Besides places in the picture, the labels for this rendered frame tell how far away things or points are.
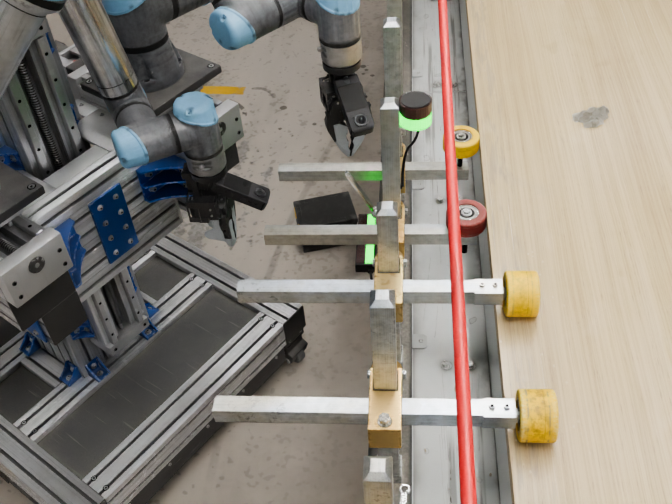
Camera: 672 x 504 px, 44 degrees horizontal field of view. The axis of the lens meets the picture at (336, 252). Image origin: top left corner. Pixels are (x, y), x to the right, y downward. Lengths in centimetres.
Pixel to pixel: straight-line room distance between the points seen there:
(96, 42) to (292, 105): 211
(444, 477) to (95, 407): 108
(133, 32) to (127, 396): 101
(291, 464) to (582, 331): 113
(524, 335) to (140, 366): 126
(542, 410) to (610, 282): 38
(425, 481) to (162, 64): 101
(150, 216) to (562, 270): 94
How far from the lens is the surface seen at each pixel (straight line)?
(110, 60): 157
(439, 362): 177
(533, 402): 128
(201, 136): 154
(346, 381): 251
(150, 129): 153
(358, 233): 169
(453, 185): 58
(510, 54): 215
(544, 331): 147
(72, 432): 232
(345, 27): 148
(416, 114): 152
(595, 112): 194
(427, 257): 197
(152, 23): 181
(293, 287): 145
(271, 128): 347
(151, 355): 241
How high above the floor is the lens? 202
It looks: 44 degrees down
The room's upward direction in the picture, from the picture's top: 5 degrees counter-clockwise
